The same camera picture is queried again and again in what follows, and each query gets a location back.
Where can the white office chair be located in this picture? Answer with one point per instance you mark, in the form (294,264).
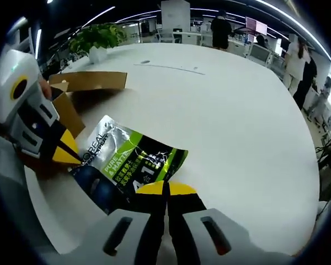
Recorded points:
(260,55)

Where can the person's left hand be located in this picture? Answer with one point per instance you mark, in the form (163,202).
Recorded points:
(46,89)

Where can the round table grommet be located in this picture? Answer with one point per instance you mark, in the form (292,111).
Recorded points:
(145,61)

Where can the pink screen monitor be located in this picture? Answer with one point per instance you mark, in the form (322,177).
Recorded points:
(256,25)

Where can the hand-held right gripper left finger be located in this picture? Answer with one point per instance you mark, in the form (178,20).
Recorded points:
(138,234)

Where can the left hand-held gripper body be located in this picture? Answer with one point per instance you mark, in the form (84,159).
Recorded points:
(13,69)

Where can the silver green soft sachet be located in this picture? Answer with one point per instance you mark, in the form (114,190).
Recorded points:
(118,143)

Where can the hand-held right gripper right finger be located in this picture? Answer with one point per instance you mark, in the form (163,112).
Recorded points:
(193,234)

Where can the brown cardboard shoe box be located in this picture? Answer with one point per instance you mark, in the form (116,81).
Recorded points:
(93,81)

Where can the green potted plant white pot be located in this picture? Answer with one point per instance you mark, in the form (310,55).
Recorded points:
(99,36)

